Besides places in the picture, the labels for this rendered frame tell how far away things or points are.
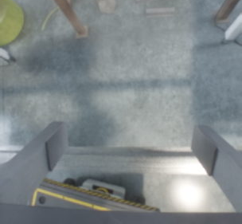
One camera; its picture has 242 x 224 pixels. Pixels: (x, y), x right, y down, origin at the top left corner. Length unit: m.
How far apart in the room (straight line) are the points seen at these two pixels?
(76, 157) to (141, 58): 0.97
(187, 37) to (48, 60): 1.08
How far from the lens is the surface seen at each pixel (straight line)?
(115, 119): 1.19
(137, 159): 0.42
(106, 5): 1.51
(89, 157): 0.44
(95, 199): 0.96
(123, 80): 1.23
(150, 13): 1.43
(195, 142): 0.17
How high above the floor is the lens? 1.17
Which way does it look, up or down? 78 degrees down
